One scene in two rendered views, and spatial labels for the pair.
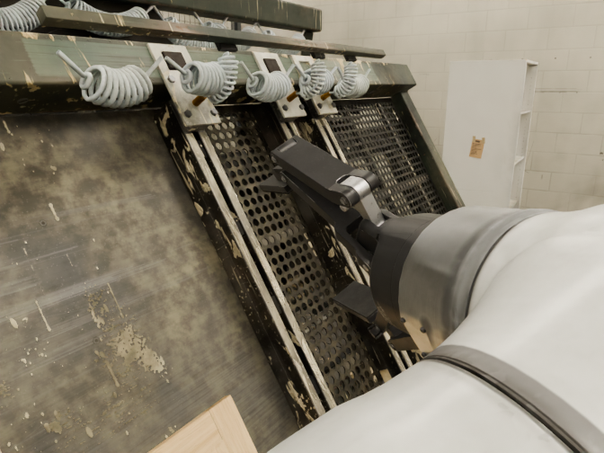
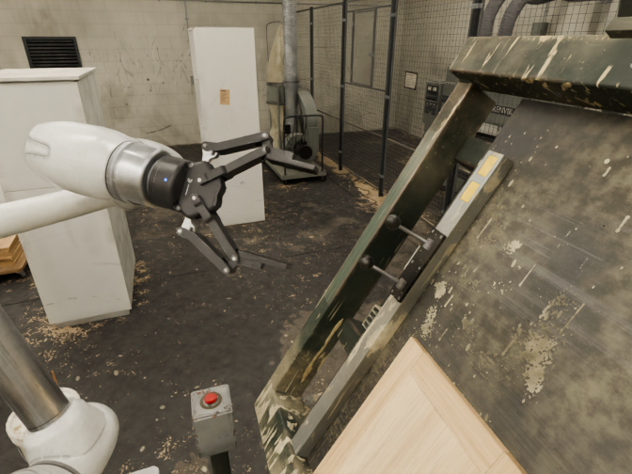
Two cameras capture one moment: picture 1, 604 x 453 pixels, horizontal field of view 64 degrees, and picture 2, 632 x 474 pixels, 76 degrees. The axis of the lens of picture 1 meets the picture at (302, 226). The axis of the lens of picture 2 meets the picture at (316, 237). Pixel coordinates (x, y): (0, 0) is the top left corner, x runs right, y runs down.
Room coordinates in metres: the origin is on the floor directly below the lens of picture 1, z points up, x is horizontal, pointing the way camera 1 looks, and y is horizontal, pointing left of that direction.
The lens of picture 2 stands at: (0.76, -0.40, 1.94)
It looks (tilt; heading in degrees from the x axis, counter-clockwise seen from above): 26 degrees down; 127
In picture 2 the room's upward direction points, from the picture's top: straight up
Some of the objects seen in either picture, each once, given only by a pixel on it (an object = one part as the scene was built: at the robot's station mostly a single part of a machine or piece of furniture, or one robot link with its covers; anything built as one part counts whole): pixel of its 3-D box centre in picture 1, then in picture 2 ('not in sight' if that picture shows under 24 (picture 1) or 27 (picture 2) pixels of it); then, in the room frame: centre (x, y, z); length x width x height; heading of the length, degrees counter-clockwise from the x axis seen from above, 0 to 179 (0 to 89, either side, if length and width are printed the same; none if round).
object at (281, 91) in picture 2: not in sight; (290, 102); (-3.46, 4.48, 1.10); 1.37 x 0.70 x 2.20; 147
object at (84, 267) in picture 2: not in sight; (72, 197); (-2.45, 0.78, 0.88); 0.90 x 0.60 x 1.75; 147
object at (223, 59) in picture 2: not in sight; (229, 130); (-2.83, 2.69, 1.03); 0.61 x 0.58 x 2.05; 147
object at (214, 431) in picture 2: not in sight; (213, 420); (-0.05, 0.13, 0.84); 0.12 x 0.12 x 0.18; 55
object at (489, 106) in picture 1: (482, 182); not in sight; (4.27, -1.62, 1.03); 0.61 x 0.58 x 2.05; 147
